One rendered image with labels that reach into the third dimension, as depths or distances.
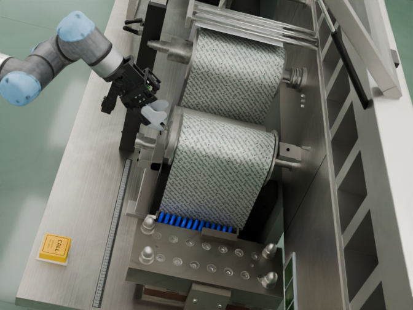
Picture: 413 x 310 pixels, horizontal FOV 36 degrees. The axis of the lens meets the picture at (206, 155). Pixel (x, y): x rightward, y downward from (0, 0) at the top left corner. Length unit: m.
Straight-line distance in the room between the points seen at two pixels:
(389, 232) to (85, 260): 0.94
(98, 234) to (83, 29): 0.62
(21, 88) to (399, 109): 0.77
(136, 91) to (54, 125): 1.92
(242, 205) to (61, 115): 1.95
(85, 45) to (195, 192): 0.48
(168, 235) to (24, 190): 1.50
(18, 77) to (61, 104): 2.12
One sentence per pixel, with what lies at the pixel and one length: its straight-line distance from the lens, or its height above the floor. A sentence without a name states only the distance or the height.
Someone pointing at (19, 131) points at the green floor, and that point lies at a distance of 3.36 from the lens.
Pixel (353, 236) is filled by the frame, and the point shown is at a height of 1.50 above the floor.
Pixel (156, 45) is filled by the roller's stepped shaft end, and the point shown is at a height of 1.34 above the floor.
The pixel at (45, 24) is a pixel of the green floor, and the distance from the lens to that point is 4.11.
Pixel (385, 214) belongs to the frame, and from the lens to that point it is 1.08.
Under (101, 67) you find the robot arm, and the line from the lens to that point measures 1.48.
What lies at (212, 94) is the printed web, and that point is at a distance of 1.73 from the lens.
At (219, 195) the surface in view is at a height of 1.14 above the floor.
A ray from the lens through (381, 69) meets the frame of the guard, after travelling 1.24.
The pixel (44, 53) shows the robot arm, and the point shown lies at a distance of 1.49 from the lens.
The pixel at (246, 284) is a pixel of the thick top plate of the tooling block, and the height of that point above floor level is 1.03.
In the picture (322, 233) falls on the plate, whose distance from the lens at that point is 1.34.
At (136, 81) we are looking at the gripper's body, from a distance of 1.51.
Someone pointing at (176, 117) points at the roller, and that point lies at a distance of 1.57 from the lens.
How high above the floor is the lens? 2.32
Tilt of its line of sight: 43 degrees down
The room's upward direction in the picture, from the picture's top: 19 degrees clockwise
